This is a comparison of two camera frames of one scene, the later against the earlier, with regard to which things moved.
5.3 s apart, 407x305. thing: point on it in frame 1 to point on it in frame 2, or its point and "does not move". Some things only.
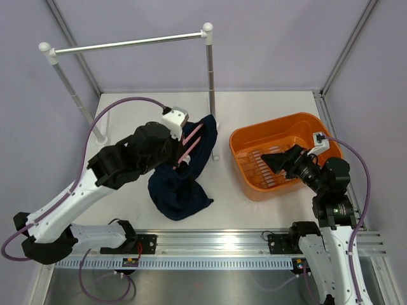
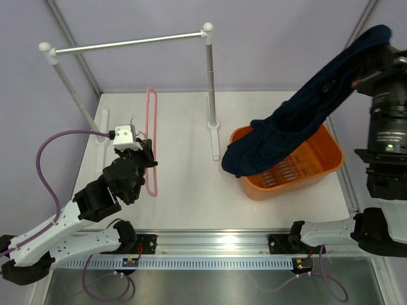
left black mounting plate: x=149 y=243 does not move
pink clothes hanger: x=184 y=141 to x=155 y=194
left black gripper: x=176 y=144 to x=146 y=152
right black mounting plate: x=280 y=244 does not move
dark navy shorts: x=172 y=187 to x=262 y=142
